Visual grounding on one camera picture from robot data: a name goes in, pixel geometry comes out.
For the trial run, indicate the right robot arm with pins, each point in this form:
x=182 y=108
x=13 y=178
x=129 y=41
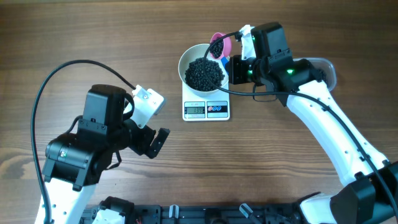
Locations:
x=369 y=179

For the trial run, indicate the black beans in scoop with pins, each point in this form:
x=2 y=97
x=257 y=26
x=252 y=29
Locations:
x=217 y=50

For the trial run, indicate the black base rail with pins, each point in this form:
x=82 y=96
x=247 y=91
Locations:
x=217 y=214

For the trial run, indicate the black beans in container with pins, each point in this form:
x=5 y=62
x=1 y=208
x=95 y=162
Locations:
x=320 y=75

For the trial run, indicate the pink scoop with blue handle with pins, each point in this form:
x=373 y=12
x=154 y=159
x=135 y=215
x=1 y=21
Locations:
x=224 y=59

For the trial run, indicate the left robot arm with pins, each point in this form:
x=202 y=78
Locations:
x=71 y=171

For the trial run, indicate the white bowl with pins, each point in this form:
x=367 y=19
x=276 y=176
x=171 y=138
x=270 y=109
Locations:
x=198 y=51

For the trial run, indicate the black beans in bowl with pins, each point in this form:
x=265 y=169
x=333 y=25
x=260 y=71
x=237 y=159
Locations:
x=203 y=75

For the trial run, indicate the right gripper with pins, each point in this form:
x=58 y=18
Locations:
x=236 y=77

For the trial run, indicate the clear plastic container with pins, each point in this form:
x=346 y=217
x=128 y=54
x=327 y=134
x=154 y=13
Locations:
x=303 y=76

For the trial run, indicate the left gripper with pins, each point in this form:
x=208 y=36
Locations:
x=147 y=134

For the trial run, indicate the white digital kitchen scale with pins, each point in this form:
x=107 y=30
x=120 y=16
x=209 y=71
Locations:
x=204 y=106

